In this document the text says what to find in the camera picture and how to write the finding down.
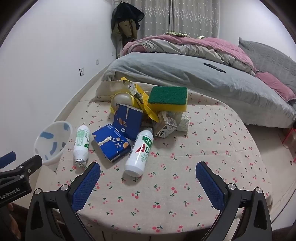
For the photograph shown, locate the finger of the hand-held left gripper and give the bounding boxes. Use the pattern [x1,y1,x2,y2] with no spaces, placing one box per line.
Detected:
[0,155,43,180]
[0,151,16,169]

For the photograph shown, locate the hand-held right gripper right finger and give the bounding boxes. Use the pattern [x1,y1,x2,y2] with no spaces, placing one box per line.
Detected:
[195,161,273,241]

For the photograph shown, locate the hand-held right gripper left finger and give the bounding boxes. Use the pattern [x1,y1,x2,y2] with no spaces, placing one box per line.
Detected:
[24,162,102,241]

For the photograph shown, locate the white plastic bowl blue patches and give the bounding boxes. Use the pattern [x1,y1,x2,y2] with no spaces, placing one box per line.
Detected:
[34,120,73,166]

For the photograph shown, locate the blue drink carton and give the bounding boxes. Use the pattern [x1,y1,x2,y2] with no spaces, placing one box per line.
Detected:
[112,103,144,141]
[92,123,131,163]

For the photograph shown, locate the white bottle red green label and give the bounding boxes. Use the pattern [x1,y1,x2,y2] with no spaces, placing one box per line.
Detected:
[125,129,154,176]

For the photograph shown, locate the small brown carton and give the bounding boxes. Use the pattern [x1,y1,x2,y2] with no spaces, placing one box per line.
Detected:
[153,111,178,139]

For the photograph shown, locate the green yellow sponge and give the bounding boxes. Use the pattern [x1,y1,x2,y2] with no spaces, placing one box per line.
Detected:
[147,86,188,112]

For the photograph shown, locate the person's left hand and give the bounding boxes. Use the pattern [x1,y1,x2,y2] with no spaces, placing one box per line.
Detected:
[0,203,22,241]

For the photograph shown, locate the cherry print tablecloth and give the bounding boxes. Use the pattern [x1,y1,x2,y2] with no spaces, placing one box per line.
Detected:
[53,80,273,234]

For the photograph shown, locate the flat black object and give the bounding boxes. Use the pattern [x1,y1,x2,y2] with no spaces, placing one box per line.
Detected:
[203,62,226,73]

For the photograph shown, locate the pink pillow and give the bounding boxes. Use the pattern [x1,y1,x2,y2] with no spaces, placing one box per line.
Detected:
[255,72,296,101]

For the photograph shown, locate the grey blanket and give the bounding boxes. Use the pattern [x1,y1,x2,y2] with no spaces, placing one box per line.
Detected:
[102,51,294,128]

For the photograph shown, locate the grey pillow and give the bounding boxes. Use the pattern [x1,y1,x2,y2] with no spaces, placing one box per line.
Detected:
[238,37,296,87]

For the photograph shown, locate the wooden coat rack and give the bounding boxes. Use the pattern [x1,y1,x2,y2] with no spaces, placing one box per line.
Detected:
[116,35,125,58]

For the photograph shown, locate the pink grey quilt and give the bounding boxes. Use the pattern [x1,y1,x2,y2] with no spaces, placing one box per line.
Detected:
[122,34,258,76]

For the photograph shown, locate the floral cloth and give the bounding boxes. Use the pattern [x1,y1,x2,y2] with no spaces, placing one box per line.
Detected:
[168,31,191,38]

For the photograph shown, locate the olive jacket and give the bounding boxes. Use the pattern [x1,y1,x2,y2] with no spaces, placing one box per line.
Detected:
[111,19,138,44]

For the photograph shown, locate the white dotted curtain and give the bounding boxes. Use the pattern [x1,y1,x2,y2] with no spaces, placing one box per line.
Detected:
[128,0,173,40]
[172,0,221,39]

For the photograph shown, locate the dark jacket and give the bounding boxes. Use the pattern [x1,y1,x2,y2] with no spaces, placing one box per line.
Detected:
[112,2,145,30]

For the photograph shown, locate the red wire object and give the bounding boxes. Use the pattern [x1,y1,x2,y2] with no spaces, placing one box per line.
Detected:
[282,128,296,149]

